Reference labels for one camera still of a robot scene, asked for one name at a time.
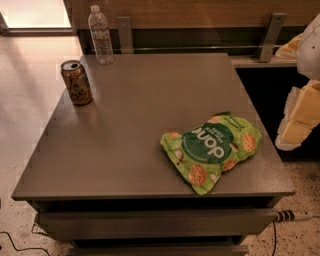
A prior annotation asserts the metal rail bar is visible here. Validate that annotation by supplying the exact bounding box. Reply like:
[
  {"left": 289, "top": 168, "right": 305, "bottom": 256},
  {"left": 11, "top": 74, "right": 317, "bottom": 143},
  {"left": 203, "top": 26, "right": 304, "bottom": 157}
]
[{"left": 111, "top": 44, "right": 284, "bottom": 53}]

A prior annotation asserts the grey drawer cabinet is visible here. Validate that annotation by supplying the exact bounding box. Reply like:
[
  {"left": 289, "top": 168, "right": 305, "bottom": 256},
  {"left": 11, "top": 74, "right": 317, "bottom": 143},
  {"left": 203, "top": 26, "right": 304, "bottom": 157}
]
[{"left": 13, "top": 54, "right": 294, "bottom": 256}]

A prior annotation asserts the black floor cable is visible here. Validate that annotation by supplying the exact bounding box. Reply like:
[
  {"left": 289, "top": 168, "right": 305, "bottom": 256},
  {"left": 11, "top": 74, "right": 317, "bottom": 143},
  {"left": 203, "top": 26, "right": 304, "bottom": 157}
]
[{"left": 0, "top": 231, "right": 52, "bottom": 256}]

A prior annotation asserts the gold soda can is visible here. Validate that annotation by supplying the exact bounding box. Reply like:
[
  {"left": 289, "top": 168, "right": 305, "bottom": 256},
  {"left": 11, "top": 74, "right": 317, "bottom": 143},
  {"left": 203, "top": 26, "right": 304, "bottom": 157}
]
[{"left": 61, "top": 60, "right": 93, "bottom": 106}]

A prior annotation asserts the clear plastic water bottle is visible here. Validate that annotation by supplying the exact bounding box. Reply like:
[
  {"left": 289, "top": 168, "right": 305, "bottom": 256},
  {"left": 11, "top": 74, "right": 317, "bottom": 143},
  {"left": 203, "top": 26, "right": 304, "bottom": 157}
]
[{"left": 88, "top": 5, "right": 114, "bottom": 65}]

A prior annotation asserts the white power strip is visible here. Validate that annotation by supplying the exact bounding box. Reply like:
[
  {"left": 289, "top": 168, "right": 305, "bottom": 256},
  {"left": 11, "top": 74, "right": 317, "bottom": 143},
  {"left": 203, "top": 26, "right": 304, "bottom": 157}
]
[{"left": 274, "top": 210, "right": 314, "bottom": 223}]

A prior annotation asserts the right metal wall bracket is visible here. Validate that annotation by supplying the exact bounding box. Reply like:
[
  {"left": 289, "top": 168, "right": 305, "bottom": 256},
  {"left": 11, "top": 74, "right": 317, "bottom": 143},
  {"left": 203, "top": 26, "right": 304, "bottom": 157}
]
[{"left": 256, "top": 13, "right": 287, "bottom": 63}]

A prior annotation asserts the green rice chip bag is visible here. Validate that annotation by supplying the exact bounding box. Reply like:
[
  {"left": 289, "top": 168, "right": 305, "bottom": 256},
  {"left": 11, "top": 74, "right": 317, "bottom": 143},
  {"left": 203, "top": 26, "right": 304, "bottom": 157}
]
[{"left": 160, "top": 112, "right": 262, "bottom": 195}]

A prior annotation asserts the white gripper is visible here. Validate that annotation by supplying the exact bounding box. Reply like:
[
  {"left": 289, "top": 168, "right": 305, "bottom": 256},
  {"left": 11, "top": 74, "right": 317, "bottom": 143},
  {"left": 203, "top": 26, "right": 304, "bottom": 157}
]
[{"left": 275, "top": 13, "right": 320, "bottom": 151}]

